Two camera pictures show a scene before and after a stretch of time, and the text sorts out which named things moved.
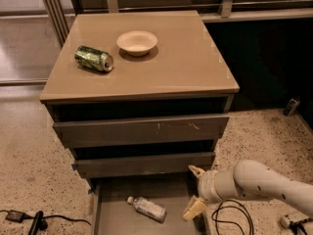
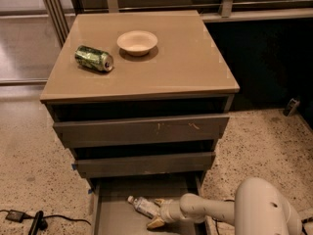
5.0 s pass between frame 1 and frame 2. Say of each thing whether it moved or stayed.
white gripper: moved
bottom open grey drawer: stayed
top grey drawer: stayed
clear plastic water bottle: stayed
